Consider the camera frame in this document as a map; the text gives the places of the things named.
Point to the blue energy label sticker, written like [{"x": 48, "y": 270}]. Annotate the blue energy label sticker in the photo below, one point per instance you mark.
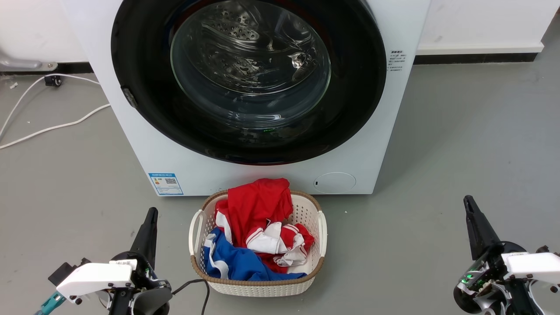
[{"x": 166, "y": 183}]

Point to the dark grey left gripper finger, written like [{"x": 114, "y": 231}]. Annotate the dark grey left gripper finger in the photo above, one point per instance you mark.
[{"x": 148, "y": 238}]

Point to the blue and white garment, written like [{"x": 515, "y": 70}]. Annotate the blue and white garment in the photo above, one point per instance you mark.
[{"x": 238, "y": 262}]

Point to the grey metal pipe bracket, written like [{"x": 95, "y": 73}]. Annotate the grey metal pipe bracket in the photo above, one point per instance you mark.
[{"x": 22, "y": 64}]

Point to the red and white garment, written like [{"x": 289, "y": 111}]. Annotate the red and white garment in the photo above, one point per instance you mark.
[{"x": 256, "y": 208}]

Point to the white wicker laundry basket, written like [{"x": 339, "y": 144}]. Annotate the white wicker laundry basket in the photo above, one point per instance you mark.
[{"x": 309, "y": 214}]

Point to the round white filter cover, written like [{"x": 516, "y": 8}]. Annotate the round white filter cover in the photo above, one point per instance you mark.
[{"x": 334, "y": 182}]

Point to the small printed text sticker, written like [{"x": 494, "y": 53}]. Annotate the small printed text sticker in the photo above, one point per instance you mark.
[{"x": 397, "y": 60}]

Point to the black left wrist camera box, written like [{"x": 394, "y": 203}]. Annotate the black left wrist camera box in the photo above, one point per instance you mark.
[{"x": 65, "y": 271}]

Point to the black round glass washer door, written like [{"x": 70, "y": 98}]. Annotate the black round glass washer door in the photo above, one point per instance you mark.
[{"x": 144, "y": 100}]

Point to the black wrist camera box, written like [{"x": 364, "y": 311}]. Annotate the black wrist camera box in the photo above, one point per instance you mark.
[
  {"x": 65, "y": 271},
  {"x": 542, "y": 250}
]

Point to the white front-load washing machine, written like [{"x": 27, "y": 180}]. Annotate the white front-load washing machine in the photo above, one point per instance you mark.
[{"x": 271, "y": 179}]

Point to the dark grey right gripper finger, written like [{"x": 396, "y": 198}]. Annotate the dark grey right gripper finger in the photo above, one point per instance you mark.
[{"x": 479, "y": 232}]

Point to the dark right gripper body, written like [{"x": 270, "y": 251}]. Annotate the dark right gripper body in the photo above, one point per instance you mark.
[{"x": 481, "y": 286}]

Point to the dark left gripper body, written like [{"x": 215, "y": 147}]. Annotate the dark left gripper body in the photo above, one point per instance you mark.
[{"x": 151, "y": 302}]

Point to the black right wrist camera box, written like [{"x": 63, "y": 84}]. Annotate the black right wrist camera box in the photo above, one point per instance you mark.
[{"x": 542, "y": 250}]

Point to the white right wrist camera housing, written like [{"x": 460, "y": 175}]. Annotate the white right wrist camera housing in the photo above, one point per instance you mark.
[{"x": 533, "y": 264}]

